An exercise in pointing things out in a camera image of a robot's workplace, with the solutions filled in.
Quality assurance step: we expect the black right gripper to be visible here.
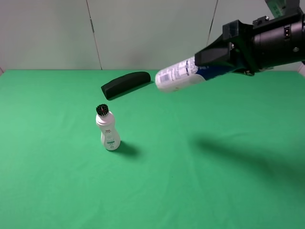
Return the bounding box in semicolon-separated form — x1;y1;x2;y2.
194;20;256;76

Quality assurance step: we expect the blue white yogurt drink bottle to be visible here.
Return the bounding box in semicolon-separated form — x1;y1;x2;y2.
154;57;234;92

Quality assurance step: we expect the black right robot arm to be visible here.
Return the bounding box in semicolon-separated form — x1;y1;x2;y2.
194;0;305;77

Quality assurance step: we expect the green table cloth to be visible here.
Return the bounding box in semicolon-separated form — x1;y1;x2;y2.
0;70;305;229

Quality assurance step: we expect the black curved foam block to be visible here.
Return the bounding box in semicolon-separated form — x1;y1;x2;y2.
101;72;151;100

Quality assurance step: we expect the white bottle with black brush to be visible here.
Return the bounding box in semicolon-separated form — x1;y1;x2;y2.
96;104;121;151

